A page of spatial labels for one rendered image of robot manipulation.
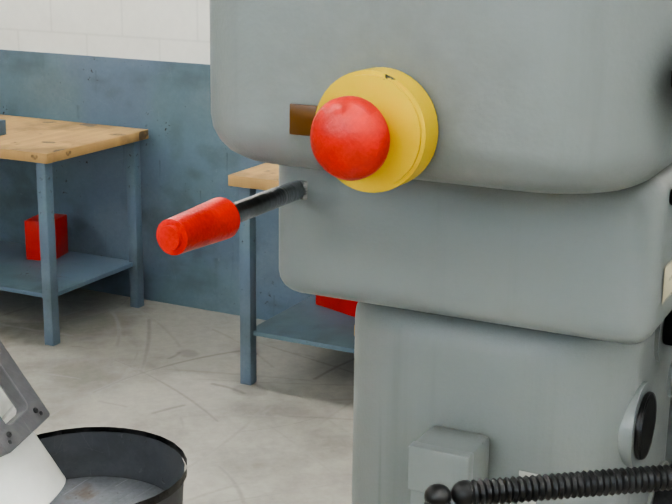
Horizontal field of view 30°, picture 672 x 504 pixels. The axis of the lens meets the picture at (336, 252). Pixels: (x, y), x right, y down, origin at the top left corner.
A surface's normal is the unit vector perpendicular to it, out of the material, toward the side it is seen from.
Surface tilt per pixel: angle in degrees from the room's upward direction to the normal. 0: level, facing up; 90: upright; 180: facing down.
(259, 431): 0
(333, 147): 93
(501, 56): 90
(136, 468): 86
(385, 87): 90
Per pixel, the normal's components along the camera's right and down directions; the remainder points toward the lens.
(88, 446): 0.10, 0.19
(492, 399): -0.45, 0.22
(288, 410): 0.01, -0.97
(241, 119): -0.69, 0.18
